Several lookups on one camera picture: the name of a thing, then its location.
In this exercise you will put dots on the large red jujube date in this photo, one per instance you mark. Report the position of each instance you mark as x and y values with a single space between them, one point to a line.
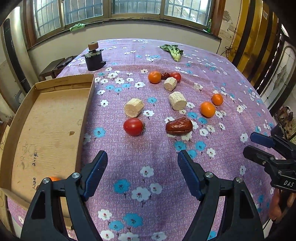
179 127

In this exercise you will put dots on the small beige yam chunk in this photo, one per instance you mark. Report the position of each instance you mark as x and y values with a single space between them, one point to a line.
133 107

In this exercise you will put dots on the barred window with wooden frame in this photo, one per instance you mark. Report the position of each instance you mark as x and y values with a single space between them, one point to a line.
45 19

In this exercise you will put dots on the red cherry tomato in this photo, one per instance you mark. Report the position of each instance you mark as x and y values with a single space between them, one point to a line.
176 75
133 127

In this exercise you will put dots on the person right hand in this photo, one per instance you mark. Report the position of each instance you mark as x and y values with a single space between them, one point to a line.
274 209

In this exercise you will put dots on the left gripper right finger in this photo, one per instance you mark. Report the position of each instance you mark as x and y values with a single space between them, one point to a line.
240 219

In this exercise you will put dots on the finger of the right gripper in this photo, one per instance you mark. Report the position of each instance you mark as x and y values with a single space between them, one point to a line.
262 140
261 157

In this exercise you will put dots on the green bok choy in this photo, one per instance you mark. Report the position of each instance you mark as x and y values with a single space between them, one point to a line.
174 51

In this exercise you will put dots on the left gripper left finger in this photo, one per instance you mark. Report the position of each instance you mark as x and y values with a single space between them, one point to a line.
45 220

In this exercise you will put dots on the black jar with cork knob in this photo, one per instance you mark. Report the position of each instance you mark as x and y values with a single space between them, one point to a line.
93 57

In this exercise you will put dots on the green cloth on sill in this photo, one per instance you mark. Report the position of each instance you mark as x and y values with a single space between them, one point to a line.
76 27

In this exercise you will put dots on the purple floral tablecloth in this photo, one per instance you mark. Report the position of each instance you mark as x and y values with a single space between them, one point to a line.
142 194

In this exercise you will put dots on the tall standing air conditioner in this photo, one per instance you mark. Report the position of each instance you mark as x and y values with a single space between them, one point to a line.
16 52

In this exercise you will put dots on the dark red date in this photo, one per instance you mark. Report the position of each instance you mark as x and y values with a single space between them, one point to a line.
165 75

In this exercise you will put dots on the dark wooden side table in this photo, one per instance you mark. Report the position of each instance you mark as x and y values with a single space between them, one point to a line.
55 68

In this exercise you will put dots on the brown cardboard tray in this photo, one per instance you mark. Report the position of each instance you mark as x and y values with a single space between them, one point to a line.
45 138

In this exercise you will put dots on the green bottle on sill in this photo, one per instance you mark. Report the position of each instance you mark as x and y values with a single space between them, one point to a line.
209 26

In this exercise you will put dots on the orange tangerine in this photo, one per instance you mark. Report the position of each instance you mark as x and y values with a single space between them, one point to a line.
154 77
217 99
207 109
55 179

